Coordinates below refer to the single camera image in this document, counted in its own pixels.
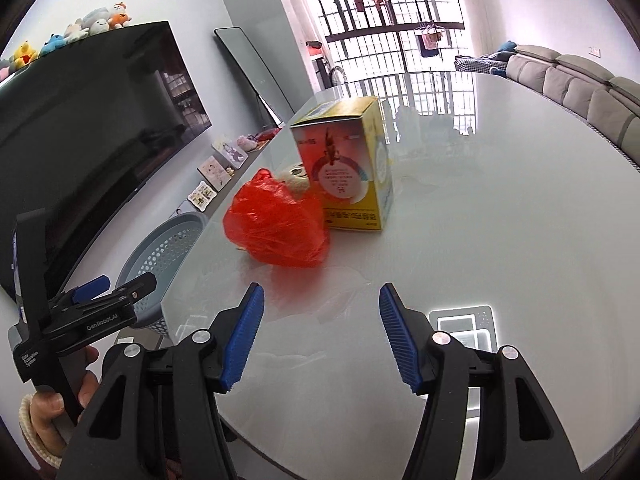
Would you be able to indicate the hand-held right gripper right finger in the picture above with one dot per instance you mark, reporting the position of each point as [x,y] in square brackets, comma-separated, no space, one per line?
[395,340]

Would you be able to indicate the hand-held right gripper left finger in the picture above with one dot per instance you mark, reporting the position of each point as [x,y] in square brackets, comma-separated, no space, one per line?
[245,340]

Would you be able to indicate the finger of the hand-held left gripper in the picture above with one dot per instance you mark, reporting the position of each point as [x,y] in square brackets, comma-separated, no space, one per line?
[92,286]
[135,287]

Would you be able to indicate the grey perforated plastic basket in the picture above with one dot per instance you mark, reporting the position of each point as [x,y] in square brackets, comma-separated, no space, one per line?
[165,245]

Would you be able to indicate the red plastic bag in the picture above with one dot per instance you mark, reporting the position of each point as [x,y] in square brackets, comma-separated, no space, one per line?
[275,225]

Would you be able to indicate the beige roll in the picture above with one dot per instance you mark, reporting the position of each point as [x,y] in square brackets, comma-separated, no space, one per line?
[295,177]

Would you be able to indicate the yellow cardboard box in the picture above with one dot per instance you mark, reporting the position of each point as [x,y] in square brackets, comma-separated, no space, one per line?
[345,175]

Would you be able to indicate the person's left forearm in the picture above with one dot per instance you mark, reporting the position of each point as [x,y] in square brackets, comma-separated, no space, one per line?
[27,432]

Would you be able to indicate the person's left hand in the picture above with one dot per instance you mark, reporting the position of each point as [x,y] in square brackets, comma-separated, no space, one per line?
[45,410]

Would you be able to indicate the cartoon picture tile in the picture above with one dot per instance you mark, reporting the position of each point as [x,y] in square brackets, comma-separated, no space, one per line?
[202,195]

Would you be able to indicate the pale pink picture tile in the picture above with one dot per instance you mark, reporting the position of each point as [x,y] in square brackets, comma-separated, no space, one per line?
[212,167]

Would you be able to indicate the black flat television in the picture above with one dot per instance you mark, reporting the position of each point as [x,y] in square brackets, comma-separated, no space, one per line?
[100,135]

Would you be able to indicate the white picture tile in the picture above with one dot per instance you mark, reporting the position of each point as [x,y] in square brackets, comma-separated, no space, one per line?
[230,150]

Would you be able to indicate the pink toy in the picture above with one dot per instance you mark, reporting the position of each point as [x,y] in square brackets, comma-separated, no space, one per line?
[247,142]

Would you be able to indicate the red cloth item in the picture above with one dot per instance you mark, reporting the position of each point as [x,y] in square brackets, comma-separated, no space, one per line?
[267,135]

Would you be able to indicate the yellow bear plush toy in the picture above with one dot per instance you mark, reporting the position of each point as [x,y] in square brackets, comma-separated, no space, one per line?
[23,55]

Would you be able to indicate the blue plush toy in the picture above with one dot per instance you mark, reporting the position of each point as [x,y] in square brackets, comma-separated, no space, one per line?
[52,45]

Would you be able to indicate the beige plush toy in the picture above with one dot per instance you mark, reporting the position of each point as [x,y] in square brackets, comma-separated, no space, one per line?
[75,31]

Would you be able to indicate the tall standing mirror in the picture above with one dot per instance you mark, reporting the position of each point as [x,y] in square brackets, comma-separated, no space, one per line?
[250,70]

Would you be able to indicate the grey white plush toy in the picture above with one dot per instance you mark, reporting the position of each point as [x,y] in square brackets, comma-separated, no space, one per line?
[98,20]

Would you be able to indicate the orange plush toy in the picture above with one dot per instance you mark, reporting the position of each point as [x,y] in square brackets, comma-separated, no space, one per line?
[119,16]

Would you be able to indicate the standing fan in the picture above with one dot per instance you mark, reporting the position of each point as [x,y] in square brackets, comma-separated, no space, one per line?
[336,75]

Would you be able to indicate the checked blanket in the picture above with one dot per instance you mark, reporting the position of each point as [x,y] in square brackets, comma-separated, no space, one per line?
[475,64]

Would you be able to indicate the red and black object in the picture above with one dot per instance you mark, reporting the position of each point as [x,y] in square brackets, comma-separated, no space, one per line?
[315,49]

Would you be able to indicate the small hanging drying rack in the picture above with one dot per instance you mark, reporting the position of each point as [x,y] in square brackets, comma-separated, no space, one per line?
[430,42]

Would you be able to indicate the grey sofa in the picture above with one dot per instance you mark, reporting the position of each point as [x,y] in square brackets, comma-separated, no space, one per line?
[575,85]

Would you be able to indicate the blue plush on sofa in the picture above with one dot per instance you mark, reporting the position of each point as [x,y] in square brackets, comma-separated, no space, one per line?
[507,46]

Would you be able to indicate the window with black grille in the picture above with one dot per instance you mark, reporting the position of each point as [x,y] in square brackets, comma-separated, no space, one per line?
[375,15]

